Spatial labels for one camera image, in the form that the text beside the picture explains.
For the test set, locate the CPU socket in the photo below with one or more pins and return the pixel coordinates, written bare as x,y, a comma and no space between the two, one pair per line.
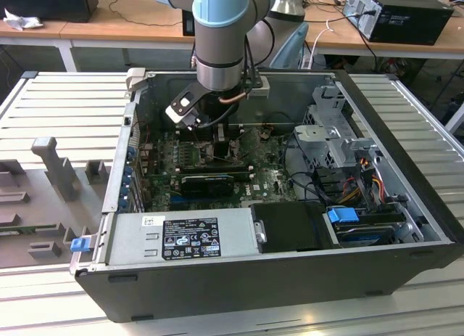
204,156

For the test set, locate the green motherboard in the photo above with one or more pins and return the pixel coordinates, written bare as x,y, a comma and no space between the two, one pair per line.
268,176

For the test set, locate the small black computer tower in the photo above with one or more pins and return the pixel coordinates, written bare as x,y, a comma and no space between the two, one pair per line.
188,24

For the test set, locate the grey parts rack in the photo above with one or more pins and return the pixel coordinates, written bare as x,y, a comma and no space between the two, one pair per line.
36,212

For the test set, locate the grey power supply unit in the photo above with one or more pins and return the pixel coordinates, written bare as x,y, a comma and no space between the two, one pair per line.
127,238

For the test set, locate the pale blue teach pendant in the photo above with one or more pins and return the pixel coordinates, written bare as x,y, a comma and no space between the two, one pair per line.
291,49

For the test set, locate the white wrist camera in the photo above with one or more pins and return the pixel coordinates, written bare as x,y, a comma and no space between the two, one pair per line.
179,109

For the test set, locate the crumpled white paper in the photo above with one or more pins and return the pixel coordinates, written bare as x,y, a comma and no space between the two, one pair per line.
21,22

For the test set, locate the open black PC case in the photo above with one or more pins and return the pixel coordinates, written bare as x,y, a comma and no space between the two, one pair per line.
217,289

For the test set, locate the black RAM stick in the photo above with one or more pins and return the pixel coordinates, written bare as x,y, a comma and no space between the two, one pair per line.
214,168

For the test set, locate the round coin cell battery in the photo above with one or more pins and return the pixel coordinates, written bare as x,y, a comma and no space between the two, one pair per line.
265,134

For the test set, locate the blue case latch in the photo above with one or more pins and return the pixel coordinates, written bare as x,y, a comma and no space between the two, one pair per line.
79,244

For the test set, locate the blue disk carrier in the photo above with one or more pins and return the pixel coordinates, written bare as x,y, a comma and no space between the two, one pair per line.
342,217

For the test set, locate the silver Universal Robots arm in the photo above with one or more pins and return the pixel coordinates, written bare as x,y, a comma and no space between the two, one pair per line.
217,42

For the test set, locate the wooden desk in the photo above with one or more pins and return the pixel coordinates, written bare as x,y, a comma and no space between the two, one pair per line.
337,38
108,27

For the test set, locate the hard disk drive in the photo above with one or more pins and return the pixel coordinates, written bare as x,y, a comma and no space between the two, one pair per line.
366,236

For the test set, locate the large black box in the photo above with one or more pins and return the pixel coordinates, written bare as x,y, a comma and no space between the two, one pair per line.
47,2

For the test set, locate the green RAM stick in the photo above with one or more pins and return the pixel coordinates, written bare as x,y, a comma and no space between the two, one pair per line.
14,230

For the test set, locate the black graphics card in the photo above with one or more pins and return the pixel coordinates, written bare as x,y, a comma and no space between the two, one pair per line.
206,187

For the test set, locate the black desktop computer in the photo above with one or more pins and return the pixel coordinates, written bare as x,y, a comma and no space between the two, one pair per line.
409,20

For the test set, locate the black plastic shroud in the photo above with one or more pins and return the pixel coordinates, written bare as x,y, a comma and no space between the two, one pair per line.
290,223

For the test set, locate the grey metal drive cage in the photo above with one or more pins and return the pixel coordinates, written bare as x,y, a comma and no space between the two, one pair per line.
333,143

